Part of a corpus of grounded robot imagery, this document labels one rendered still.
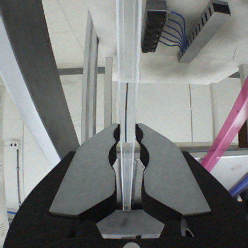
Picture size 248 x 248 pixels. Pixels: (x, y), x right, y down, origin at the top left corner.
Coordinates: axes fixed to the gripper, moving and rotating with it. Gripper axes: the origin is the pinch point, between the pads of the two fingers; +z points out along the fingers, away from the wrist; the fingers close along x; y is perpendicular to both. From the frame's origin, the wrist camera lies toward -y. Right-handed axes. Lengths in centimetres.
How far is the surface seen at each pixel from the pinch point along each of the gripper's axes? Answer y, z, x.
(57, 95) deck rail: -1.3, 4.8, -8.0
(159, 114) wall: 77, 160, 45
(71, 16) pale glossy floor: -32, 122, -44
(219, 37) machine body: -11, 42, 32
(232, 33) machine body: -13, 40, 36
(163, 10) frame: -15.1, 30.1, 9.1
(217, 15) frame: -14.8, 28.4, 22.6
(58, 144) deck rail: 3.7, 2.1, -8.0
